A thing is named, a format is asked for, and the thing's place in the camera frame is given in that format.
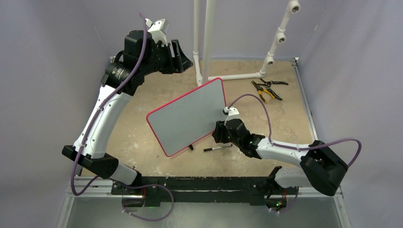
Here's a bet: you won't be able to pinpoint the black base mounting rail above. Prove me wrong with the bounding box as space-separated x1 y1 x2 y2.
111 176 297 207

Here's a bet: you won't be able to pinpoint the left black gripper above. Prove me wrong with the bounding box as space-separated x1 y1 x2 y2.
141 39 192 76

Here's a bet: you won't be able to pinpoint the yellow-handled pliers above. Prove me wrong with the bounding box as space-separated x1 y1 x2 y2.
251 81 275 103

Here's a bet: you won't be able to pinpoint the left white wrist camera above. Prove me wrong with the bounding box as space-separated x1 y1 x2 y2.
145 19 170 46

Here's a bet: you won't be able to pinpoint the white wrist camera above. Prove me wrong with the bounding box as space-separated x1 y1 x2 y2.
145 19 170 46
223 106 240 125

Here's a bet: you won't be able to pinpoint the red-framed whiteboard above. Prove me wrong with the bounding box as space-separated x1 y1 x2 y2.
146 78 226 157

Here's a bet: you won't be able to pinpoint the black whiteboard marker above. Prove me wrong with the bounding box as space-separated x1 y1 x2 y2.
203 144 232 152

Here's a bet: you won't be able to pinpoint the white PVC pipe frame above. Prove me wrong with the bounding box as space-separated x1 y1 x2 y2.
192 0 301 87

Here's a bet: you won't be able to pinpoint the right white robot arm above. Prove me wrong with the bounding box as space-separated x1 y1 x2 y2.
212 119 348 196

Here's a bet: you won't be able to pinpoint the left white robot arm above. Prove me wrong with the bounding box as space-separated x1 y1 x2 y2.
62 30 193 194

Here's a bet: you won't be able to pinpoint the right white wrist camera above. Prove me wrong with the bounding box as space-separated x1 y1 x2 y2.
223 106 240 125

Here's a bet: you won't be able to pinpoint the black-handled pliers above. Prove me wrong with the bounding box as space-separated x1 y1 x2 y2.
259 78 289 101

